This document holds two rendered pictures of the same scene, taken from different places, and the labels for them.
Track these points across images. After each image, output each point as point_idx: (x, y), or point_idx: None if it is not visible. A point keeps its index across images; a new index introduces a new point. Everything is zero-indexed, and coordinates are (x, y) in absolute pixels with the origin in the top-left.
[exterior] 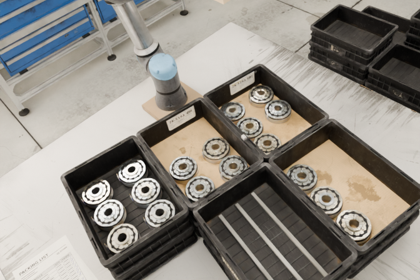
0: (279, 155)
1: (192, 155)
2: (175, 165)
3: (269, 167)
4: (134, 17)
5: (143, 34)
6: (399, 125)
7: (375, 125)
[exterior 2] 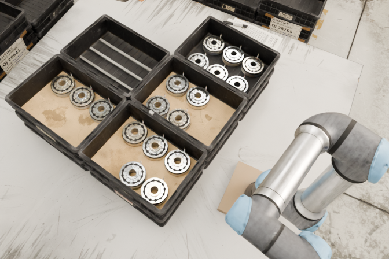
0: (118, 104)
1: (197, 114)
2: (204, 95)
3: (124, 93)
4: (321, 174)
5: (309, 186)
6: (12, 229)
7: (37, 222)
